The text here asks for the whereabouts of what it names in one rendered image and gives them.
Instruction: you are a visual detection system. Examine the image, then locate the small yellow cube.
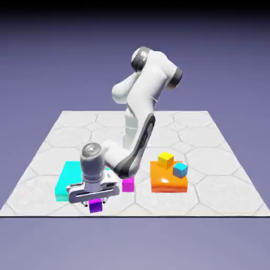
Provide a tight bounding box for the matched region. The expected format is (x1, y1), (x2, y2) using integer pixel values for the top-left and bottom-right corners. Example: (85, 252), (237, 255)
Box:
(157, 151), (175, 170)

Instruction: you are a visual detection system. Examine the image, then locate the large orange box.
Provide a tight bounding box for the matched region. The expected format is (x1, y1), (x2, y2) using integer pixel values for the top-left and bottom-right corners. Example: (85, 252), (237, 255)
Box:
(150, 160), (189, 194)

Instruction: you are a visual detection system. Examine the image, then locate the small blue cube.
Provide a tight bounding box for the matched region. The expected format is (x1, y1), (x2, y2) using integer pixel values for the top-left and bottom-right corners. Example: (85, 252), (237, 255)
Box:
(172, 161), (189, 179)

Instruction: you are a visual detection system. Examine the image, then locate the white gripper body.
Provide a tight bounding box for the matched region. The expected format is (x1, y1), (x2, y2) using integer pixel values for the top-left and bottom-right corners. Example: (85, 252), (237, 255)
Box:
(66, 181), (120, 205)

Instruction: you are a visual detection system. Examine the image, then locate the large cyan box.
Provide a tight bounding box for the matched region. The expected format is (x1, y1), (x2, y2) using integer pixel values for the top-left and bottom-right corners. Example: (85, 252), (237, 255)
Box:
(54, 160), (112, 203)

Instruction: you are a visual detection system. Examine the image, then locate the small purple cube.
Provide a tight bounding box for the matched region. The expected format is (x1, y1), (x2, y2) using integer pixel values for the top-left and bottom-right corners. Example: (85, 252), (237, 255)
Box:
(88, 198), (103, 214)

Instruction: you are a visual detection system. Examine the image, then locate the small magenta cube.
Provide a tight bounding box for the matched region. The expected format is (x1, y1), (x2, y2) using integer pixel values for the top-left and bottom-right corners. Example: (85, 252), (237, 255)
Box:
(121, 177), (135, 193)

